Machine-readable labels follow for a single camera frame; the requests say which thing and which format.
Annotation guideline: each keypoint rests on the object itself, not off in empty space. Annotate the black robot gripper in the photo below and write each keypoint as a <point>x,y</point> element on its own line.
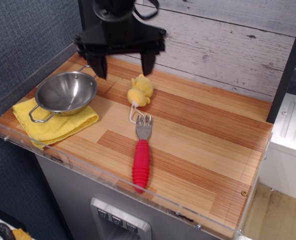
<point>123,37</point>

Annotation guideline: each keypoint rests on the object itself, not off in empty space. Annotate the small steel pot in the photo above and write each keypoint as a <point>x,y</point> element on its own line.
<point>65,94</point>

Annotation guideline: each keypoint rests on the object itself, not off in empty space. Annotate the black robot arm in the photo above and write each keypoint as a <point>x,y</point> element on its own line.
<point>118,10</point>

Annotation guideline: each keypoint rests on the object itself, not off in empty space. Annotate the yellow plush duck toy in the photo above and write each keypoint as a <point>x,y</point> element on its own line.
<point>140,93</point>

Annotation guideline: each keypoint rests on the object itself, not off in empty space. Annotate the yellow folded cloth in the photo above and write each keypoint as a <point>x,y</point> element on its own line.
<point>57,127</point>

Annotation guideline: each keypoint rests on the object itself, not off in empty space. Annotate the clear acrylic table guard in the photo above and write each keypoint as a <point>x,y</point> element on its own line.
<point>206,145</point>

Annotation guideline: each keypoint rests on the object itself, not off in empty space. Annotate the grey toy cabinet front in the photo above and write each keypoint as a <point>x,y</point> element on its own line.
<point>73,193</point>

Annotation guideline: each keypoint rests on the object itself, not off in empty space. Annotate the silver button control panel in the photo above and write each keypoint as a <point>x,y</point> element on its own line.
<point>117,224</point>

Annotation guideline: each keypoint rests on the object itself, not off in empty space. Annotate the white ridged appliance top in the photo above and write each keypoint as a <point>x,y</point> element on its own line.
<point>284,130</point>

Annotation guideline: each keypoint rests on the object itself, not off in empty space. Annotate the yellow object at corner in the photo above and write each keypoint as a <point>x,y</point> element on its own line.
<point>20,234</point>

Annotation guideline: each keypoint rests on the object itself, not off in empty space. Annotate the black left vertical post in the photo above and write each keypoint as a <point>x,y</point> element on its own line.
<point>90,22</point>

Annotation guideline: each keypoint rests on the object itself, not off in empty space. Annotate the black vertical post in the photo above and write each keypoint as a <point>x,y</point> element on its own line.
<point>90,22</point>
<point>283,85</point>

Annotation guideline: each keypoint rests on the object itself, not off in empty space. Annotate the red handled metal fork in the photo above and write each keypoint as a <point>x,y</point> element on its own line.
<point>141,164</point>

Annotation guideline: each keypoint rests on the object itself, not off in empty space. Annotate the black right vertical post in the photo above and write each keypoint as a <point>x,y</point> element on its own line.
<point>283,85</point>

